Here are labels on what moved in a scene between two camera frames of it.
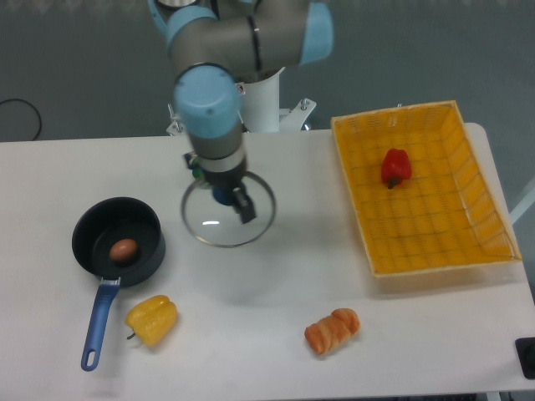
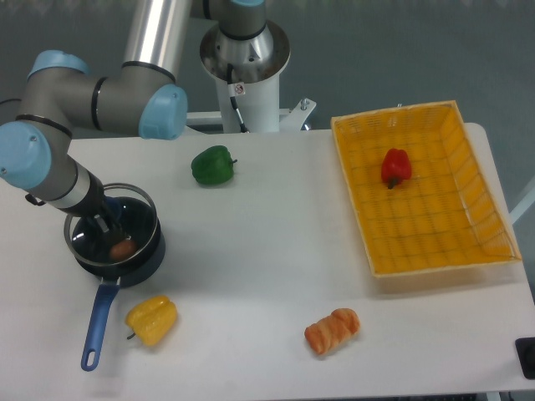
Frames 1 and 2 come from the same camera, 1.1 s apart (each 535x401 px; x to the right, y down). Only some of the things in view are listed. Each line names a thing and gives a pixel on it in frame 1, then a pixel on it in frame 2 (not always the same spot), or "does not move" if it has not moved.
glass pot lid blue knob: (210, 216) -> (136, 212)
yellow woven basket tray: (446, 215) does not move
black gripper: (226, 174) -> (94, 205)
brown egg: (124, 251) does not move
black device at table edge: (525, 347) does not move
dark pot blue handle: (119, 239) does not move
